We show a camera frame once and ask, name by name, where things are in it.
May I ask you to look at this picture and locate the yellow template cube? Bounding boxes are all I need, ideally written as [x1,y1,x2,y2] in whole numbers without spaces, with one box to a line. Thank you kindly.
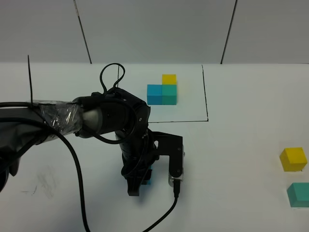
[162,74,177,85]

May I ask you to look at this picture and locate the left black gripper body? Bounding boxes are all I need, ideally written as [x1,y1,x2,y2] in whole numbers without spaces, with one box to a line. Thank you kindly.
[120,129,159,179]

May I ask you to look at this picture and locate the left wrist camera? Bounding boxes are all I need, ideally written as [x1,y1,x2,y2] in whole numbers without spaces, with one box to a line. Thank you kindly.
[151,131,184,187]

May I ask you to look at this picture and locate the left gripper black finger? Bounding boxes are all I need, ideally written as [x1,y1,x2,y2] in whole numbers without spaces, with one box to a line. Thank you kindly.
[126,177,142,196]

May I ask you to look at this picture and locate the blue template cube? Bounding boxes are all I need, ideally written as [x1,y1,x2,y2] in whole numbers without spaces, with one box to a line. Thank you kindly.
[147,85,163,105]

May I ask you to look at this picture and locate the left black cable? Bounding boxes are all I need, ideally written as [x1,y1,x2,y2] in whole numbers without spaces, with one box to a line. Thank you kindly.
[0,63,182,232]

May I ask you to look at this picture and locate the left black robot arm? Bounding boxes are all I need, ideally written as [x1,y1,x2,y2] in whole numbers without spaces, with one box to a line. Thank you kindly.
[0,88,155,196]

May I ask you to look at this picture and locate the green template cube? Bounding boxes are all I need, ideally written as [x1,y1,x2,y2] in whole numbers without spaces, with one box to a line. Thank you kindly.
[162,85,177,105]

